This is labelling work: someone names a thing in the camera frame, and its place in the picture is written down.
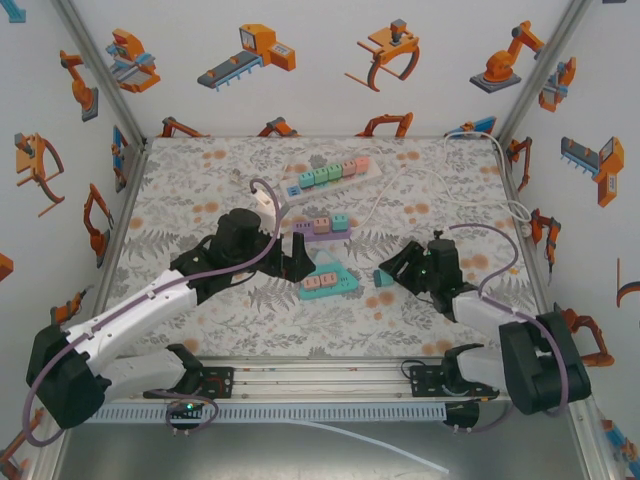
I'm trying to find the purple power strip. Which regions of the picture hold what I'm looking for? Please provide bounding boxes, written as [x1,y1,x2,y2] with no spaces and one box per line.
[291,213,357,245]

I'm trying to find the teal triangular power strip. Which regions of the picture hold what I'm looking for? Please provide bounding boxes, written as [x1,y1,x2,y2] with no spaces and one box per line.
[298,249,361,302]

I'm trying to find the long white power strip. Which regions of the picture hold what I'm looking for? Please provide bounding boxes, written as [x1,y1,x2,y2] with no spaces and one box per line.
[278,155,385,204]

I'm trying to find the floral patterned table mat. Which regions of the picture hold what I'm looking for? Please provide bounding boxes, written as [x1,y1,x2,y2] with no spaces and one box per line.
[92,135,560,359]

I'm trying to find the aluminium table edge rails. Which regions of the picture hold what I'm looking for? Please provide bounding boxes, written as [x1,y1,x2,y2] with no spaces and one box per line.
[107,355,591,404]

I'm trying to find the white plastic tube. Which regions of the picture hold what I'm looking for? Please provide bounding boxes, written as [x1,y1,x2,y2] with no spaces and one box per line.
[287,419,451,475]

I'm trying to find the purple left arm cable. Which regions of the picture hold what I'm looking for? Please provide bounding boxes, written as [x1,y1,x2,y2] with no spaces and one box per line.
[24,177,284,449]

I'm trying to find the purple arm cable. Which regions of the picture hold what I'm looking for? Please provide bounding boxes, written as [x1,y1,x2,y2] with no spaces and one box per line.
[434,222,569,435]
[24,177,284,449]

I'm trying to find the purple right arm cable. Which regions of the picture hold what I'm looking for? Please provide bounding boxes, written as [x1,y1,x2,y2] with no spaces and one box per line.
[434,222,569,435]

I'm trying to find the thin white power cord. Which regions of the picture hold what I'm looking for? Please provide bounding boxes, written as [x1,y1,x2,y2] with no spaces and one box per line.
[347,162,441,236]

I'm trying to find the thick white power cord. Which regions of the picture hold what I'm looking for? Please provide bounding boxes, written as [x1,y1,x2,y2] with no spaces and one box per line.
[428,130,534,239]

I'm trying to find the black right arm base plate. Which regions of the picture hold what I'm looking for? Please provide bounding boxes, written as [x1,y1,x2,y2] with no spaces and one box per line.
[408,363,501,401]

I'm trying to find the aluminium table side rail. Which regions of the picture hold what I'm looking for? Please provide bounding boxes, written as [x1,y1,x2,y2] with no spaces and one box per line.
[497,142,551,321]
[84,139,151,331]

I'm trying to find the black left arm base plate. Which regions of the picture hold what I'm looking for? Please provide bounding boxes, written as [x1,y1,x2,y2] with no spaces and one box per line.
[197,366,236,400]

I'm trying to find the grey slotted cable duct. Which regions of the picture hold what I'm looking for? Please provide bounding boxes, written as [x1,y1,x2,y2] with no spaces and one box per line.
[87,403,448,423]

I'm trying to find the aluminium frame post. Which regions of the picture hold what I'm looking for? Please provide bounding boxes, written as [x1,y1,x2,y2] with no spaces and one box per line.
[52,0,151,146]
[493,0,597,146]

